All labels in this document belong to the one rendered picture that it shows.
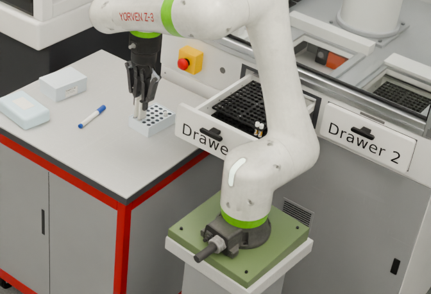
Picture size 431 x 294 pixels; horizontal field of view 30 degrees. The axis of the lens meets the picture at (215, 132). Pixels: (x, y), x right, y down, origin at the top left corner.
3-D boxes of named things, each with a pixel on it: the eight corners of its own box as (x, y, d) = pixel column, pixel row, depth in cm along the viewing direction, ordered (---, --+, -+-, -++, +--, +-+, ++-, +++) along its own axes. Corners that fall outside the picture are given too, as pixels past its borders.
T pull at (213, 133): (220, 142, 222) (220, 138, 221) (198, 131, 225) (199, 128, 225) (228, 137, 225) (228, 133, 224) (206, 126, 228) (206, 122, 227)
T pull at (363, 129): (372, 141, 231) (373, 137, 230) (349, 131, 234) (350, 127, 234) (378, 136, 234) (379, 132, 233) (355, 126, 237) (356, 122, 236)
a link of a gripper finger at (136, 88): (137, 67, 235) (134, 65, 235) (133, 99, 241) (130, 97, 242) (146, 63, 237) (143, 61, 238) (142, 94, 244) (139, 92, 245)
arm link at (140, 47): (170, 31, 231) (147, 19, 235) (142, 43, 223) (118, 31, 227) (168, 49, 234) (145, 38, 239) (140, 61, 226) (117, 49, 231)
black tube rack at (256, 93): (258, 148, 233) (261, 129, 229) (210, 124, 241) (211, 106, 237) (297, 119, 249) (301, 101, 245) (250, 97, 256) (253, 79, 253)
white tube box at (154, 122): (147, 137, 245) (148, 127, 243) (127, 126, 249) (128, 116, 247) (174, 122, 253) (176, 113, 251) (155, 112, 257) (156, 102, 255)
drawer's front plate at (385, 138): (405, 173, 233) (414, 142, 227) (319, 133, 246) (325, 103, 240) (407, 171, 235) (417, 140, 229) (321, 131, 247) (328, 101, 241)
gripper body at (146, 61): (124, 47, 232) (123, 74, 237) (145, 58, 228) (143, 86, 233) (142, 39, 237) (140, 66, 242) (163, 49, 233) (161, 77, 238)
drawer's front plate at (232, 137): (255, 176, 224) (261, 144, 218) (174, 135, 237) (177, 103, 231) (258, 173, 226) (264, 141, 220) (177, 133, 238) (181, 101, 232)
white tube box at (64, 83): (55, 103, 255) (55, 88, 252) (39, 91, 260) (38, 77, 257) (86, 90, 264) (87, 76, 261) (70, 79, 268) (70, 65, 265)
